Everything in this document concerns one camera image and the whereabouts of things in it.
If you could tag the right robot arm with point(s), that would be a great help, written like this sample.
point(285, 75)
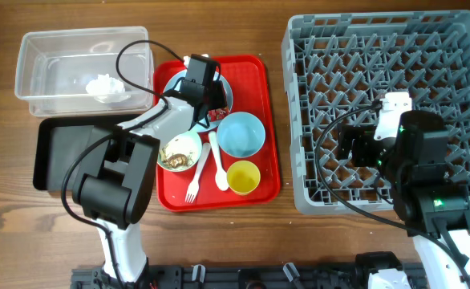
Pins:
point(435, 210)

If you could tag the yellow cup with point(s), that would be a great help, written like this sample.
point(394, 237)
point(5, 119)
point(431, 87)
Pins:
point(243, 177)

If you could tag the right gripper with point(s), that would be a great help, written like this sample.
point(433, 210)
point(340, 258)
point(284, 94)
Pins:
point(363, 138)

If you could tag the mint green bowl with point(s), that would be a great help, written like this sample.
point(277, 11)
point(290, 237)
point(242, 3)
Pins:
point(187, 141)

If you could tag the light blue bowl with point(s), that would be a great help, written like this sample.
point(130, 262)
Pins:
point(241, 135)

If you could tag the white plastic fork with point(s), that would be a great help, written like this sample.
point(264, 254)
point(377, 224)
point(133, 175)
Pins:
point(193, 187)

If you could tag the red snack wrapper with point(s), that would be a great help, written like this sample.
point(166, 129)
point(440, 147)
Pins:
point(218, 114)

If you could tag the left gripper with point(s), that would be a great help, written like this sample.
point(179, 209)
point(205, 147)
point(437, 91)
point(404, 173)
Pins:
point(220, 101)

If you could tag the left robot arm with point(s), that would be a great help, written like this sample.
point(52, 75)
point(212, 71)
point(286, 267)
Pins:
point(112, 179)

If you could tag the black waste tray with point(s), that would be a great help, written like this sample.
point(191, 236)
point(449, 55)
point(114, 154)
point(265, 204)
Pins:
point(60, 141)

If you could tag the white plastic spoon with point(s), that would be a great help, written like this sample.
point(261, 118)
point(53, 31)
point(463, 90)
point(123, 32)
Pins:
point(221, 174)

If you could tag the grey dishwasher rack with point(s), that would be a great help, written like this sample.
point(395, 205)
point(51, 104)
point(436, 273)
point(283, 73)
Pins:
point(335, 64)

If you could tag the white tissue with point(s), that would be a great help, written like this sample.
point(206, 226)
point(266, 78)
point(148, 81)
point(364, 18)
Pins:
point(107, 89)

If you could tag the clear plastic bin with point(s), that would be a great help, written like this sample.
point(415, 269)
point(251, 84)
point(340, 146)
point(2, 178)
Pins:
point(54, 68)

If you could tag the rice and food scraps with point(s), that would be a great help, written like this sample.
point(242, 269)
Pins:
point(174, 161)

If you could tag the red serving tray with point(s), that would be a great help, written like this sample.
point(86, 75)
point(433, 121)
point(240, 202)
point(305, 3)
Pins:
point(246, 77)

